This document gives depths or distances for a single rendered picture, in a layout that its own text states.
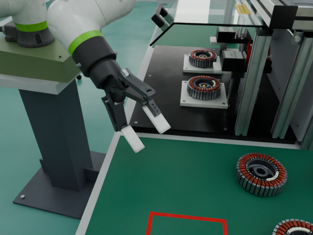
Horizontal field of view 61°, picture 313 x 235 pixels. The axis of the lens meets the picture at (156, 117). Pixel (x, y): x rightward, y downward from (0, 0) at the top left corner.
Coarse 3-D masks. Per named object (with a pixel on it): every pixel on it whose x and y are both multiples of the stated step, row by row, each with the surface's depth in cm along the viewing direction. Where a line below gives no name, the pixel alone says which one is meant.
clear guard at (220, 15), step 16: (192, 0) 77; (208, 0) 77; (224, 0) 77; (240, 0) 77; (176, 16) 64; (192, 16) 64; (208, 16) 64; (224, 16) 64; (240, 16) 64; (256, 16) 64; (160, 32) 64
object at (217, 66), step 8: (224, 56) 81; (232, 56) 81; (240, 56) 81; (216, 64) 85; (224, 64) 81; (232, 64) 80; (240, 64) 80; (216, 72) 83; (224, 72) 82; (264, 72) 80
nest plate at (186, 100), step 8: (184, 88) 93; (224, 88) 93; (184, 96) 89; (224, 96) 89; (184, 104) 86; (192, 104) 85; (200, 104) 85; (208, 104) 85; (216, 104) 85; (224, 104) 85
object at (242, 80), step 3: (240, 78) 90; (243, 78) 90; (240, 81) 89; (243, 81) 88; (240, 84) 89; (243, 84) 86; (240, 87) 89; (240, 90) 88; (258, 90) 84; (240, 93) 88; (258, 93) 84; (240, 96) 88; (240, 99) 87; (255, 102) 86
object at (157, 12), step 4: (160, 4) 74; (156, 8) 72; (160, 8) 72; (164, 8) 75; (156, 12) 68; (160, 12) 75; (164, 12) 75; (152, 16) 67; (156, 16) 67; (164, 16) 75; (152, 20) 67; (156, 20) 67; (160, 20) 67; (156, 24) 68; (160, 24) 68
